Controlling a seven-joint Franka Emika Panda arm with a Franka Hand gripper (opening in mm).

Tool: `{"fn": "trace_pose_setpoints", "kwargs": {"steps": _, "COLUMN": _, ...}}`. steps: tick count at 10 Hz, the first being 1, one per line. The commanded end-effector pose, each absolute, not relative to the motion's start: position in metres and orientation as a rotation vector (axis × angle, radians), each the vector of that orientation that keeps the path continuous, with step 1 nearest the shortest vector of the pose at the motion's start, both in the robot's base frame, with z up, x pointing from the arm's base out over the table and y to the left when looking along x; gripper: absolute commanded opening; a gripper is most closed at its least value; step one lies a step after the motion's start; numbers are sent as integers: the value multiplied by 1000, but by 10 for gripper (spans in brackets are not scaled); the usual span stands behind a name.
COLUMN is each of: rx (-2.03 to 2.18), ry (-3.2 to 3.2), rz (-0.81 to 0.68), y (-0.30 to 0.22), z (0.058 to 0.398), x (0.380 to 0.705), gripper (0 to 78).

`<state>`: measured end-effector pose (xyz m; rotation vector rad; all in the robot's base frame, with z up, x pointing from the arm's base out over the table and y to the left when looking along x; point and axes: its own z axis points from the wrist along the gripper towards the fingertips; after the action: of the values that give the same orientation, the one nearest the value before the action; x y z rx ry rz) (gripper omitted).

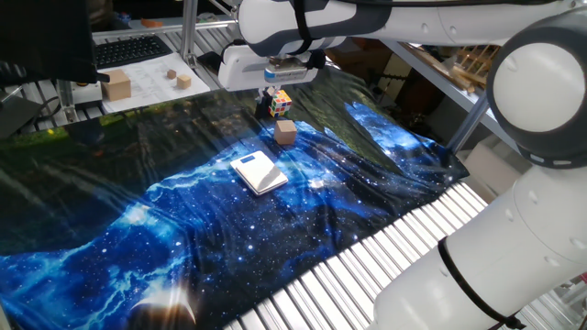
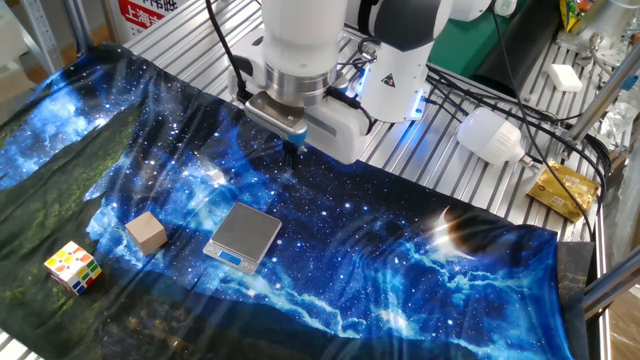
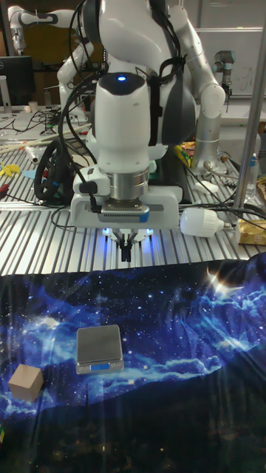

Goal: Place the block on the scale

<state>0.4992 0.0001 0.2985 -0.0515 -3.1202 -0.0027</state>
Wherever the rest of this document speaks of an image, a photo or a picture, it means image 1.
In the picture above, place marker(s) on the black computer keyboard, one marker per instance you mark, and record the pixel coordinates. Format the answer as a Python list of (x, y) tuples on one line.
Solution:
[(128, 50)]

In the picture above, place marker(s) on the slanted grey frame strut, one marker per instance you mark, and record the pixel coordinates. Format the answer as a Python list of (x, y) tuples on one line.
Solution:
[(468, 124)]

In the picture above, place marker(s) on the brown cardboard box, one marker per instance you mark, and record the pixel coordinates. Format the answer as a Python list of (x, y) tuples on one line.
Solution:
[(357, 57)]

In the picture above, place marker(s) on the galaxy print cloth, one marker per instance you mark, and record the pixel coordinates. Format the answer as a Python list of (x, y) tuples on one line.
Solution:
[(229, 252)]

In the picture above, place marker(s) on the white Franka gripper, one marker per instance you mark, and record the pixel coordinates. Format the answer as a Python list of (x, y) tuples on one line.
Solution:
[(238, 69)]

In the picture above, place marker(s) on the dark grey flat panel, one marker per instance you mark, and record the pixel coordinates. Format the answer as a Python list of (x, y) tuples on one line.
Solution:
[(14, 114)]

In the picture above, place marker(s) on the wooden slat rack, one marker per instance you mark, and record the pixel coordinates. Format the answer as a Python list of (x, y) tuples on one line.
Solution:
[(472, 64)]

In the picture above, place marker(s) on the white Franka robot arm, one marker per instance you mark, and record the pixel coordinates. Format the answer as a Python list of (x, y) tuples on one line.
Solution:
[(504, 275)]

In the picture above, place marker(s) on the upright aluminium frame post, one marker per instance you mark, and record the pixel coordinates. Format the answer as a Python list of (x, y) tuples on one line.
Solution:
[(189, 27)]

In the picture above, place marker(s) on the large wooden cube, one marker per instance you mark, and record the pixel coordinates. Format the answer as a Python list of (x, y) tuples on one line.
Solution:
[(116, 86)]

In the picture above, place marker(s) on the medium wooden cube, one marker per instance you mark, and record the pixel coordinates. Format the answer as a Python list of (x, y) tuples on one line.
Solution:
[(184, 82)]

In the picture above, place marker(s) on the white printed paper sheet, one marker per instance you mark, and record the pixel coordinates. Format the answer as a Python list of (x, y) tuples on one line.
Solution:
[(147, 91)]

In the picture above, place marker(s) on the black smartphone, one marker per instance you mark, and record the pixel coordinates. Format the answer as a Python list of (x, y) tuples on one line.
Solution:
[(208, 60)]

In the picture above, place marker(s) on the light wooden cube block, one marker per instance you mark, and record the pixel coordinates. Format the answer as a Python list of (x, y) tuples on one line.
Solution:
[(285, 133)]

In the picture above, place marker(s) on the Rubik's cube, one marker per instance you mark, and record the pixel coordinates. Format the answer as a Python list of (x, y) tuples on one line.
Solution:
[(281, 105)]

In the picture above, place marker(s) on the horizontal aluminium frame rail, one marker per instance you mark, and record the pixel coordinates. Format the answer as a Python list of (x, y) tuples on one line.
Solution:
[(137, 29)]

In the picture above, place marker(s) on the black computer monitor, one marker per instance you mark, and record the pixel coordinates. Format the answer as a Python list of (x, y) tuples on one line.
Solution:
[(41, 36)]

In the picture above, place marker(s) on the silver digital pocket scale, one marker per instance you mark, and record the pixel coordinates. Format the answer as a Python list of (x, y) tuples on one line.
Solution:
[(261, 174)]

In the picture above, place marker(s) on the tiny wooden cube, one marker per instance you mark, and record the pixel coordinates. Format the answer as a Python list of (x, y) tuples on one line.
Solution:
[(171, 74)]

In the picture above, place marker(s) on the small orange object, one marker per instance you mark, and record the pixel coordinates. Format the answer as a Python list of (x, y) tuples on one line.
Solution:
[(151, 23)]

